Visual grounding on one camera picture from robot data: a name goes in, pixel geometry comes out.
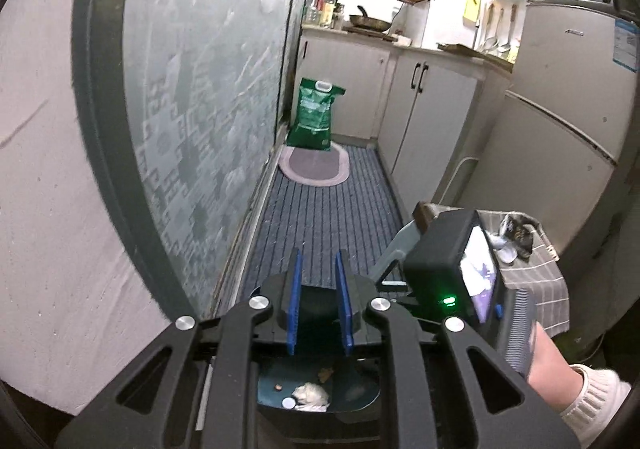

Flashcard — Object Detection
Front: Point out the black camera box with screen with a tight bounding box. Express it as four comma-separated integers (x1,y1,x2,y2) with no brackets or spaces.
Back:
402,208,506,335

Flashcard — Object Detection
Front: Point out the white refrigerator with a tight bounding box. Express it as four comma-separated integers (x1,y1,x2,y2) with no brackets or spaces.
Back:
435,0,639,253

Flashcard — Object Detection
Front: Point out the blue striped floor rug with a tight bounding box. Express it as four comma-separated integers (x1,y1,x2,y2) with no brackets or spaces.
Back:
240,146,402,299

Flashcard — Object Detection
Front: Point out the white kitchen cabinet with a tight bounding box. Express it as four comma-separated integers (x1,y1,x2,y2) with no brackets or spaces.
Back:
296,25,512,208

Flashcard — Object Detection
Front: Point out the frying pan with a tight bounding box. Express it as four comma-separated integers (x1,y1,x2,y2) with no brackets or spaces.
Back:
349,5,392,33

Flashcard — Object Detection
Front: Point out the black Face tissue pack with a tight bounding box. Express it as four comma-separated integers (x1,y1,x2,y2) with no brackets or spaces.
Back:
499,214,534,261

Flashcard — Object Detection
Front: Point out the small white tissue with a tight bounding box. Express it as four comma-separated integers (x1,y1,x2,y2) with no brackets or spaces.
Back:
292,382,330,413

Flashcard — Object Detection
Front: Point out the pink oval floor mat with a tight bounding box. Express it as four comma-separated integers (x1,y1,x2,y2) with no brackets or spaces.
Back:
279,142,350,188

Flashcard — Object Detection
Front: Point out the person's right hand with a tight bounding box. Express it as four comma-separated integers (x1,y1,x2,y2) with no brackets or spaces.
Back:
527,323,584,413

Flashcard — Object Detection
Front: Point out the white knit sleeve forearm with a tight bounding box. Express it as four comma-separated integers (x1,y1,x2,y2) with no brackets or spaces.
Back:
560,365,631,448

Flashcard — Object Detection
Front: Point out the teal trash bin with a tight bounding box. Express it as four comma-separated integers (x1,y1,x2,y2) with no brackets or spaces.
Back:
254,285,384,422

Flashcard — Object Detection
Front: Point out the green rice bag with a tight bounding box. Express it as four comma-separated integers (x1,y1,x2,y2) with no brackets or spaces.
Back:
286,77,346,151

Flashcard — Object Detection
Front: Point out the grey checked tablecloth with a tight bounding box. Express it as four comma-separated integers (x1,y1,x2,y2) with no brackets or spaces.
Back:
478,210,570,337

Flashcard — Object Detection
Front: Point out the white plastic round lid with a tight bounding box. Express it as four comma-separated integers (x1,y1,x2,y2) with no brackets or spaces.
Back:
495,242,518,265

